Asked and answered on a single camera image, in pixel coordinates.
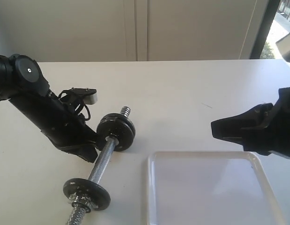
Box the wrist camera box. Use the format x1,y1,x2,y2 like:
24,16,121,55
276,33,290,63
70,88,97,105

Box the black weight plate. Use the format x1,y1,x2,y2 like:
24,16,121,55
63,178,111,211
99,127,135,151
97,113,135,136

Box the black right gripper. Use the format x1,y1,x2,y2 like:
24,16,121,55
210,87,290,159

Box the white cabinet doors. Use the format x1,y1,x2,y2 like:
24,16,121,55
0,0,268,62

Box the chrome star lock nut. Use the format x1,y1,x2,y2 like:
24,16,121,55
68,193,98,213

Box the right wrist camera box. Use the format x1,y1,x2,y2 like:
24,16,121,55
276,33,290,63

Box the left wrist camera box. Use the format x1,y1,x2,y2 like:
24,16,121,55
70,88,97,105

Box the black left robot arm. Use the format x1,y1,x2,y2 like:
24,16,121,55
0,54,98,163

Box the white plastic tray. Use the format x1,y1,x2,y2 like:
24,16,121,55
146,151,287,225

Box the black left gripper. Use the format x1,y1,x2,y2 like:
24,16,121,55
39,98,98,163

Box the chrome threaded dumbbell bar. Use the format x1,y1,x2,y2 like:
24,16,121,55
66,106,131,225

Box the black window frame post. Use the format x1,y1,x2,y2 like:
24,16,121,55
250,0,281,60

